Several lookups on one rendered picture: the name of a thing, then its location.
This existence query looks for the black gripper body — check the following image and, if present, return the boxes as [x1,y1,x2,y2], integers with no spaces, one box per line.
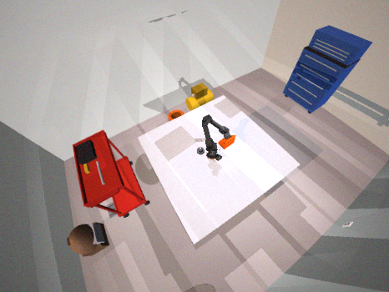
[215,149,222,161]

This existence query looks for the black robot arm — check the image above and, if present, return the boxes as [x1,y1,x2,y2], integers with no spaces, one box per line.
[201,114,232,159]

